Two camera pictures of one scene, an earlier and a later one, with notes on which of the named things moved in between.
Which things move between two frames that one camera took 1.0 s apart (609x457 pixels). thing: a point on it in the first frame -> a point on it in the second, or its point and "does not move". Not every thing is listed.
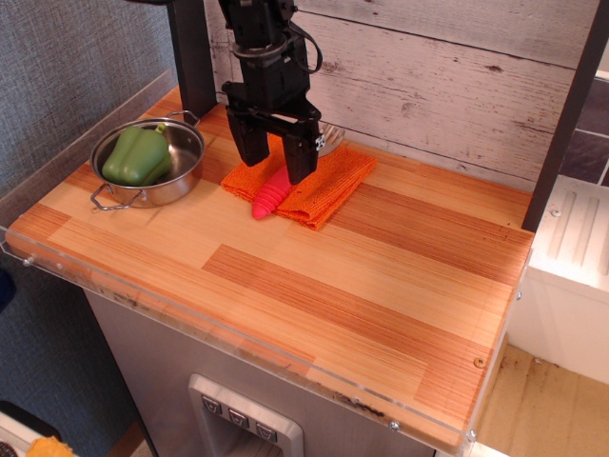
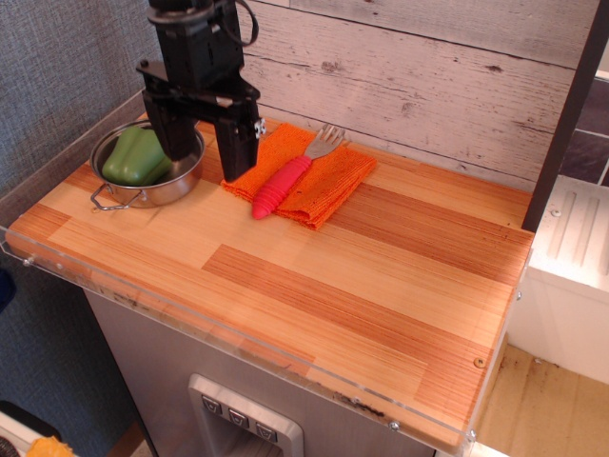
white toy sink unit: (560, 309) does not move
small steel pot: (151, 161) does not move
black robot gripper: (277, 95) -> (201, 69)
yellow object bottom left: (49, 447) does not move
